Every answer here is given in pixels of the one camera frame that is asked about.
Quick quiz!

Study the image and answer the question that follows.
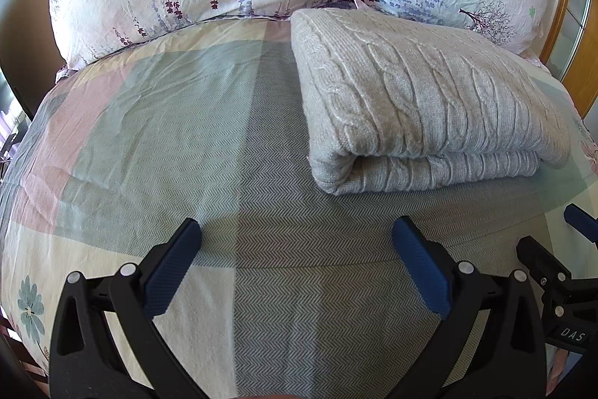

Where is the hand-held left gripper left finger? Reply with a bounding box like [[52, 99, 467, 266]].
[[49, 218, 220, 399]]

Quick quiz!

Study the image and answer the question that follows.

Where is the pastel patchwork quilt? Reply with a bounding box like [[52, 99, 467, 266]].
[[0, 13, 598, 399]]

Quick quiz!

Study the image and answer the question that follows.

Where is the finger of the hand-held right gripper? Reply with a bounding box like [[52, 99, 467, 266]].
[[564, 205, 598, 243], [516, 236, 568, 288]]

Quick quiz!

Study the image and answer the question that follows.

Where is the grey cable knit sweater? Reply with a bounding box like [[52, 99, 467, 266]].
[[290, 9, 571, 197]]

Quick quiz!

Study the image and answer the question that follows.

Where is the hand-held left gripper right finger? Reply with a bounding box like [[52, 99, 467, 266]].
[[388, 216, 547, 399]]

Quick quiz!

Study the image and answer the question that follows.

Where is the wooden headboard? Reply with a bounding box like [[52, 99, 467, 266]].
[[539, 0, 598, 119]]

